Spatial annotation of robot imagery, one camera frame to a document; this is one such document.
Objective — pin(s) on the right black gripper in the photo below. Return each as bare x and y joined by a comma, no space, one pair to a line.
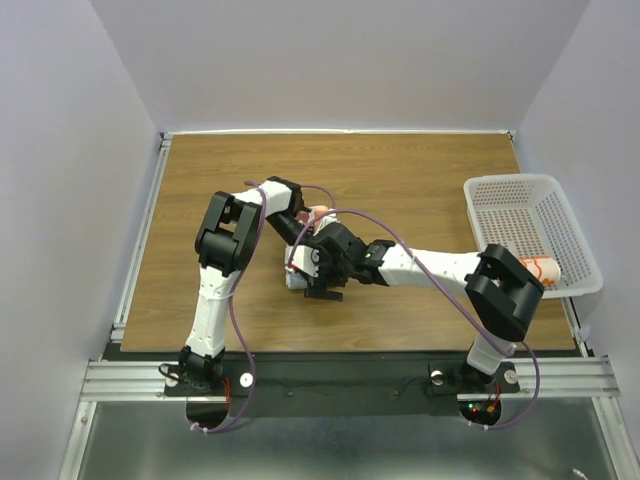
321,291

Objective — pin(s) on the lettered beige towel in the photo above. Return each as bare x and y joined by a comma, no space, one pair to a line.
294,279

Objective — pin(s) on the orange flower towel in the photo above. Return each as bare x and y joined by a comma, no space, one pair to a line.
544,268

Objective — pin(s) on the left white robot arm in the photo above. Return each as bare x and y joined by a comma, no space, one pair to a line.
225,244

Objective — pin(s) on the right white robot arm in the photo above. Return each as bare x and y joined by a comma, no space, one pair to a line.
503,292

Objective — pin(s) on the white plastic basket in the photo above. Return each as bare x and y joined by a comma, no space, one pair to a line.
530,215

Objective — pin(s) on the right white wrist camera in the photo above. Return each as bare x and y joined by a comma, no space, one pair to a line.
308,273

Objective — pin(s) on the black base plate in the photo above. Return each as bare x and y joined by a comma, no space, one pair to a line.
288,385

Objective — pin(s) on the aluminium rail frame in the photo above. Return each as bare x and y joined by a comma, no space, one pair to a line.
564,423

